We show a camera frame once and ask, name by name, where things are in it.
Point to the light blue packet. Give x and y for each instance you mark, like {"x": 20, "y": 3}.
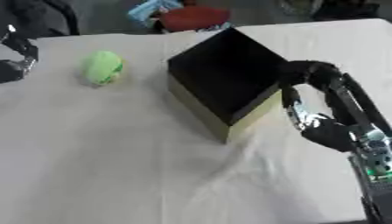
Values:
{"x": 150, "y": 10}

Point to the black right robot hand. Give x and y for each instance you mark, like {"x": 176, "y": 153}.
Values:
{"x": 326, "y": 77}

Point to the open box black inside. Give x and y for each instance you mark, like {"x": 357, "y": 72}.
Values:
{"x": 224, "y": 78}

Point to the red bag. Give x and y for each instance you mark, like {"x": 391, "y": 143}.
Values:
{"x": 194, "y": 18}

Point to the green round soft toy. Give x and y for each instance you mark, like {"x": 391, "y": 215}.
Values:
{"x": 103, "y": 67}

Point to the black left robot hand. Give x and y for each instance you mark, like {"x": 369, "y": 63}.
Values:
{"x": 15, "y": 68}

